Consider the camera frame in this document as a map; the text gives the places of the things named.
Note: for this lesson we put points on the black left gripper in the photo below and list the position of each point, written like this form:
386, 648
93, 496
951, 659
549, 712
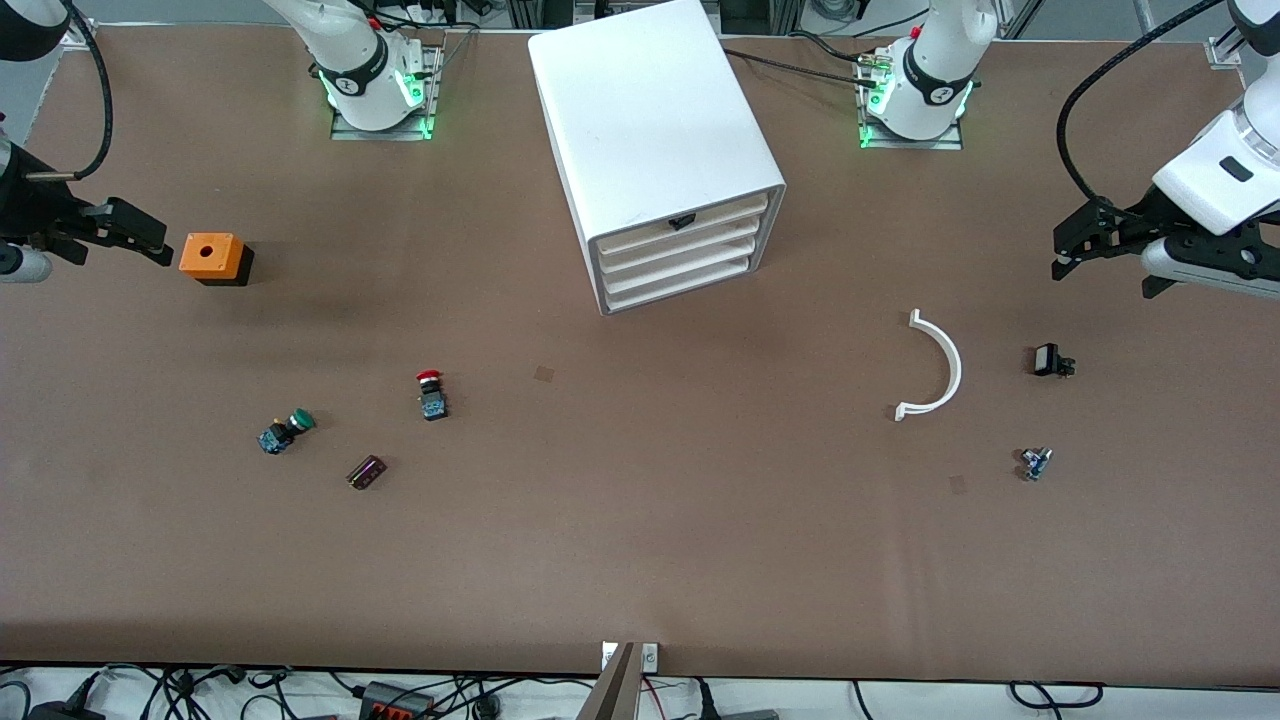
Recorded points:
1137, 222

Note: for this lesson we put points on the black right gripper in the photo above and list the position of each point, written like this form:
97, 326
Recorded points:
35, 208

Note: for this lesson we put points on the red push button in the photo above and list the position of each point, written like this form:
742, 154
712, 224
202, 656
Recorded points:
432, 398

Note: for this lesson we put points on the orange button box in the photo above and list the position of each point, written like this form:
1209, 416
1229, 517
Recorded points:
210, 257

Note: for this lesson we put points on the green push button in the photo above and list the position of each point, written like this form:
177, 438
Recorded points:
285, 432

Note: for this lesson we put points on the white plain drawer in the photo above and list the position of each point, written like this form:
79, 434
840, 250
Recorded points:
690, 248
680, 286
680, 268

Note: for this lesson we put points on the white drawer cabinet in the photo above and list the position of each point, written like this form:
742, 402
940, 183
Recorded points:
650, 110

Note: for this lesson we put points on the small black component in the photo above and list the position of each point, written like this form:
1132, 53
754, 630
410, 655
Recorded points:
1047, 360

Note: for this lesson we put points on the small blue component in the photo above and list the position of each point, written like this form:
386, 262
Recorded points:
1035, 463

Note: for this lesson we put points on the black red power strip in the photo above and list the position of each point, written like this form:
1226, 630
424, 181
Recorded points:
398, 700

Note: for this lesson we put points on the brown wooden beam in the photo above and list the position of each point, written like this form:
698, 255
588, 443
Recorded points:
610, 695

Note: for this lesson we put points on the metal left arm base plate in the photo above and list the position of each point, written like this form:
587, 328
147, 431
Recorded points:
950, 142

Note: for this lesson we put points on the white curved plastic bracket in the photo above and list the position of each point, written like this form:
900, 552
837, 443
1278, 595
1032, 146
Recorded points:
956, 368

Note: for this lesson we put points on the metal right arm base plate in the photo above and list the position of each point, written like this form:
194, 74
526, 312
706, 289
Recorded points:
432, 95

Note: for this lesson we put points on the white metal bracket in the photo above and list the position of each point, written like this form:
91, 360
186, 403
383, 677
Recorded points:
650, 656

